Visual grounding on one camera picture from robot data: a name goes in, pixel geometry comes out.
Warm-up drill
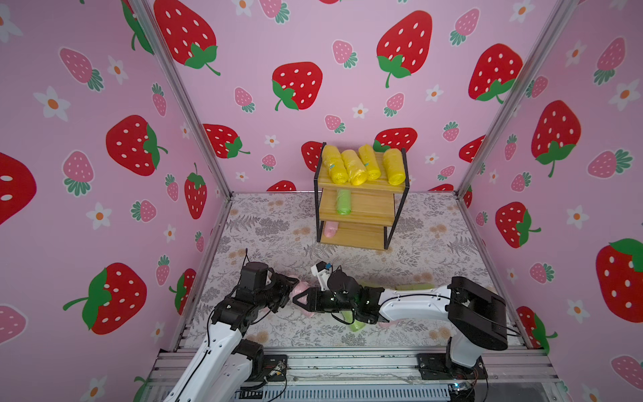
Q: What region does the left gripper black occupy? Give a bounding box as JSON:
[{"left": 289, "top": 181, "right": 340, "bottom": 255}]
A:
[{"left": 253, "top": 272, "right": 298, "bottom": 312}]

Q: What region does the pink trash bag roll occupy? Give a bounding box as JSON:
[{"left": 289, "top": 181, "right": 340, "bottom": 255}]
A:
[
  {"left": 323, "top": 221, "right": 339, "bottom": 238},
  {"left": 291, "top": 281, "right": 314, "bottom": 318}
]

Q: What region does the green trash bag roll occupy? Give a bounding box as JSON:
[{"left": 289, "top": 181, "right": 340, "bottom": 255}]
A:
[
  {"left": 336, "top": 189, "right": 352, "bottom": 215},
  {"left": 395, "top": 283, "right": 435, "bottom": 291},
  {"left": 348, "top": 321, "right": 366, "bottom": 333}
]

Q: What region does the yellow trash bag roll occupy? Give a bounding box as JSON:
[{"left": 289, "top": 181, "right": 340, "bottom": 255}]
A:
[
  {"left": 321, "top": 145, "right": 348, "bottom": 184},
  {"left": 383, "top": 148, "right": 406, "bottom": 186},
  {"left": 358, "top": 144, "right": 382, "bottom": 181},
  {"left": 342, "top": 149, "right": 368, "bottom": 186}
]

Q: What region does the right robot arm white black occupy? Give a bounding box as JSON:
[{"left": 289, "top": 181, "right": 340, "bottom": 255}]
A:
[{"left": 292, "top": 269, "right": 509, "bottom": 369}]

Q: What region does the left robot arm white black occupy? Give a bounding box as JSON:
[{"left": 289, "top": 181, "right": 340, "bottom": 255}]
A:
[{"left": 165, "top": 261, "right": 299, "bottom": 401}]

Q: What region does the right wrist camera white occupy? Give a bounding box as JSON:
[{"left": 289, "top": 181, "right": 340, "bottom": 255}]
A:
[{"left": 311, "top": 261, "right": 333, "bottom": 291}]

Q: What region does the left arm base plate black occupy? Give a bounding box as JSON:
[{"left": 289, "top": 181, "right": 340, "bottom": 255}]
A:
[{"left": 247, "top": 354, "right": 288, "bottom": 383}]

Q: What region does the aluminium rail frame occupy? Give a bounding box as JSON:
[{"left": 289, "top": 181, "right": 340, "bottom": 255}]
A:
[{"left": 145, "top": 346, "right": 571, "bottom": 402}]

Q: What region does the wooden shelf black metal frame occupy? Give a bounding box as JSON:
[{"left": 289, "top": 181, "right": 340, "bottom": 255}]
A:
[{"left": 313, "top": 160, "right": 410, "bottom": 251}]

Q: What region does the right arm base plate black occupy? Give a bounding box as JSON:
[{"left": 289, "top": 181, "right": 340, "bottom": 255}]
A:
[{"left": 416, "top": 353, "right": 487, "bottom": 381}]

